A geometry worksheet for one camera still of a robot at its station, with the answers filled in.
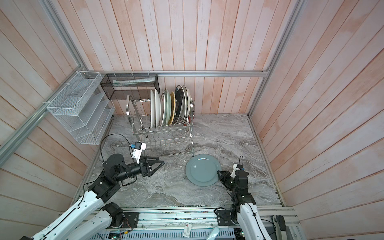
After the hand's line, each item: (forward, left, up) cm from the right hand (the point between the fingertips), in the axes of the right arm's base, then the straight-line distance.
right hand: (218, 171), depth 87 cm
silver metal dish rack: (+23, +30, -2) cm, 38 cm away
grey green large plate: (+2, +10, -3) cm, 10 cm away
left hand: (-7, +30, +21) cm, 37 cm away
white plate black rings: (+23, +38, +29) cm, 53 cm away
